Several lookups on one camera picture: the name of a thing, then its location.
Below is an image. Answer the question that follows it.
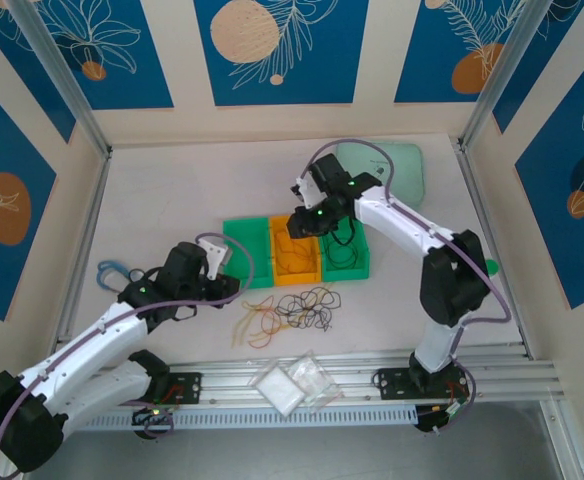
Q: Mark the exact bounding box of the green plastic bin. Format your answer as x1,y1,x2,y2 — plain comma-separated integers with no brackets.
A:
319,219,373,281
221,215,274,291

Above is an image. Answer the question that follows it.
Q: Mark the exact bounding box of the orange plastic bin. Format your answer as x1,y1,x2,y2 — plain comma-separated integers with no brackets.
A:
267,213,323,289

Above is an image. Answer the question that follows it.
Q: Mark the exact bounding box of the mint green fabric pouch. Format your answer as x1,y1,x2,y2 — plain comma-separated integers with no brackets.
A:
334,141,427,209

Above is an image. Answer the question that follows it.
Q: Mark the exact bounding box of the white packet in bag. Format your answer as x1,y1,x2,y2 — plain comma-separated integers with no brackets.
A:
255,367,306,416

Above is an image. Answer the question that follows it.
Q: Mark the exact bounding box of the clear plastic zip bag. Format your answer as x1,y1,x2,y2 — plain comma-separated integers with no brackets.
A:
289,349,344,414

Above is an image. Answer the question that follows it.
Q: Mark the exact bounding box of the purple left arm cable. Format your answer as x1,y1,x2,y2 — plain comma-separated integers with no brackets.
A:
0,232,257,476

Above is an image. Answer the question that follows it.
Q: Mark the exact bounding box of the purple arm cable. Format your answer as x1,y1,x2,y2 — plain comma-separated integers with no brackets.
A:
305,139,512,431
0,232,257,476

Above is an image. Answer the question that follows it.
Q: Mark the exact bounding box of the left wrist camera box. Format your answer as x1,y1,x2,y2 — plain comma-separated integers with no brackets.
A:
199,238,234,280

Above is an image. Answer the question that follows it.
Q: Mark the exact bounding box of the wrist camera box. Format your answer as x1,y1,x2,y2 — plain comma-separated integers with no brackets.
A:
290,169,329,211
199,238,234,280

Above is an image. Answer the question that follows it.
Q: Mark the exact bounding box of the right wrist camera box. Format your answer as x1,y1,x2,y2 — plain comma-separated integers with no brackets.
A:
290,169,329,211

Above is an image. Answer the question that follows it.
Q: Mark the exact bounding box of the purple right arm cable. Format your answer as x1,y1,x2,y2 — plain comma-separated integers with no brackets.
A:
305,139,512,431

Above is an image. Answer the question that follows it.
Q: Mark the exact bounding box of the blue cable loop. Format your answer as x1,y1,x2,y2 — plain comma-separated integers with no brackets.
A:
96,258,143,292

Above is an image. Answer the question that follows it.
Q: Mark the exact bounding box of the aluminium front rail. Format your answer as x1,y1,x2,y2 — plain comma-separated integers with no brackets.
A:
14,347,571,416

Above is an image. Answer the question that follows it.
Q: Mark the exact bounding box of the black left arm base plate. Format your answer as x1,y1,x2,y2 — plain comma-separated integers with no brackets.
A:
165,372,203,407

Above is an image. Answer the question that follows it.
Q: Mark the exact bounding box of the aluminium side rail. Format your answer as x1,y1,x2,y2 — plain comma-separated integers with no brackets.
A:
46,147,113,351
451,138,533,359

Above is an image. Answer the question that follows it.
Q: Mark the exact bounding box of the white slotted cable duct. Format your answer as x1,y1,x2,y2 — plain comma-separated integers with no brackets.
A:
71,405,419,432

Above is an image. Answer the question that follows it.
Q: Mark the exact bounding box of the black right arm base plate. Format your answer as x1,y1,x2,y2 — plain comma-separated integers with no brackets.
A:
375,367,468,401

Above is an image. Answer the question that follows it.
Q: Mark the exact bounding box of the aluminium corner post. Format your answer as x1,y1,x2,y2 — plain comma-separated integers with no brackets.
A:
459,0,546,147
6,0,112,157

